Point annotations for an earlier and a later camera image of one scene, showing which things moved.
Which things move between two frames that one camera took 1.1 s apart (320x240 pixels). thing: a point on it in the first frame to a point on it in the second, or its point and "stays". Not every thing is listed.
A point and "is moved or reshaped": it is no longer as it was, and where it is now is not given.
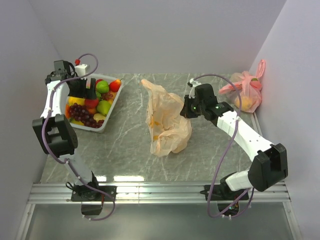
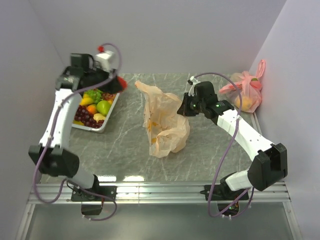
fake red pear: (114, 85) is moved or reshaped
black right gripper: (186, 112) stays
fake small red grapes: (106, 96) stays
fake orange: (67, 111) is moved or reshaped
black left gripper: (88, 93) to (113, 87)
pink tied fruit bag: (249, 87) stays
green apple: (103, 107) stays
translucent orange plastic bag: (169, 129) stays
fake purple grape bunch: (80, 112) stays
